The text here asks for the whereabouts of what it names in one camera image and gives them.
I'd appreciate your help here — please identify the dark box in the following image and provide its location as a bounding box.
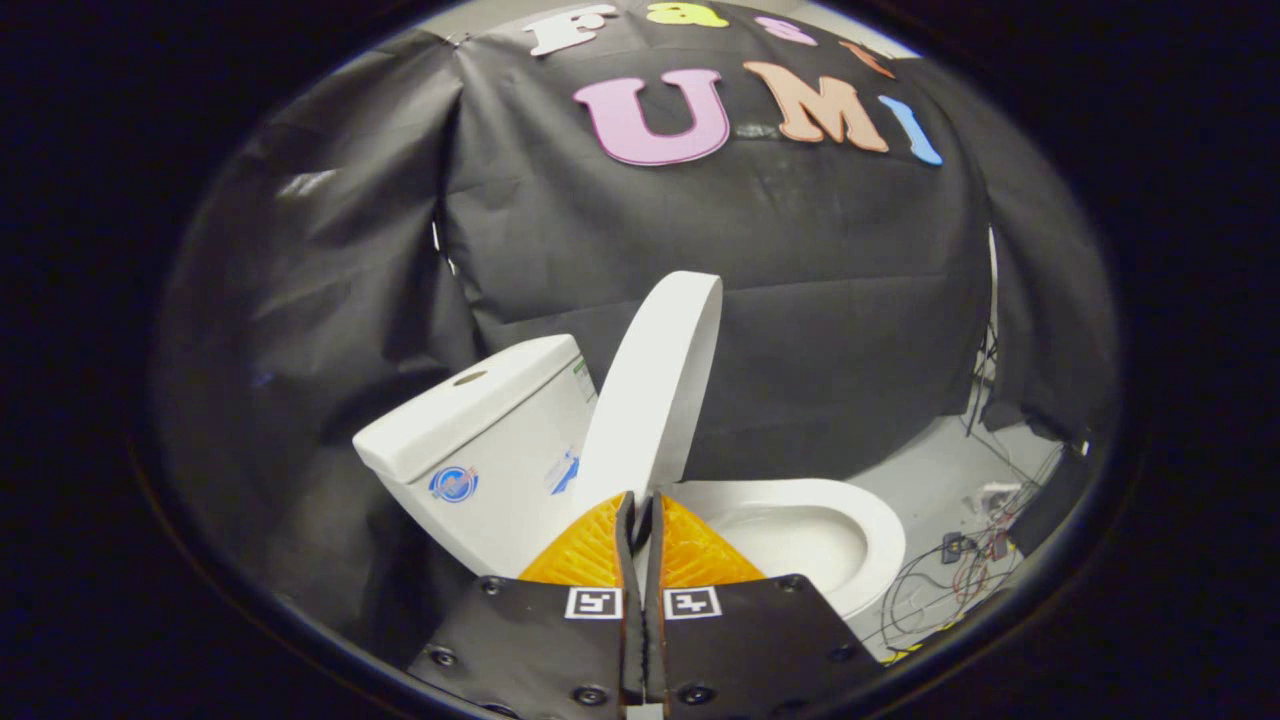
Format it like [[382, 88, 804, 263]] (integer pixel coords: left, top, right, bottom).
[[1008, 448, 1093, 557]]

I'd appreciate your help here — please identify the thin metal stand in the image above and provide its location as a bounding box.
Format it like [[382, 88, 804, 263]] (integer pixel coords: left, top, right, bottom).
[[965, 225, 1003, 433]]

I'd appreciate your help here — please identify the white ceramic toilet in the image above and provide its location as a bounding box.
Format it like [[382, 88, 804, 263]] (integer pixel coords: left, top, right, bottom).
[[352, 334, 907, 621]]

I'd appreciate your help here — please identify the white toilet lid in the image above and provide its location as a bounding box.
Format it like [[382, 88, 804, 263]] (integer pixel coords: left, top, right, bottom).
[[570, 271, 723, 523]]

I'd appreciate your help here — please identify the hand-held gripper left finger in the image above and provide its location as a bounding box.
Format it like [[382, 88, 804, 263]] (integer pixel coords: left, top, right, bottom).
[[405, 490, 641, 716]]

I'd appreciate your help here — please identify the tangle of floor cables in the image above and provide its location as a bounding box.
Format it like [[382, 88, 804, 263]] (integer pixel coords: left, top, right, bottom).
[[875, 480, 1046, 656]]

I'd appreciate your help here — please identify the white toilet tank cover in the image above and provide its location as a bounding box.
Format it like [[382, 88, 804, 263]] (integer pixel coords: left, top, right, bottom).
[[352, 334, 584, 485]]

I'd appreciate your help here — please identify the black backdrop cloth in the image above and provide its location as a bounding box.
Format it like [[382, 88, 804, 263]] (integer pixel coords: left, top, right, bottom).
[[150, 5, 1119, 661]]

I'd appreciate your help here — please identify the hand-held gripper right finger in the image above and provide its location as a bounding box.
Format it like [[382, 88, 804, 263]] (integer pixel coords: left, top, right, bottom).
[[640, 490, 883, 716]]

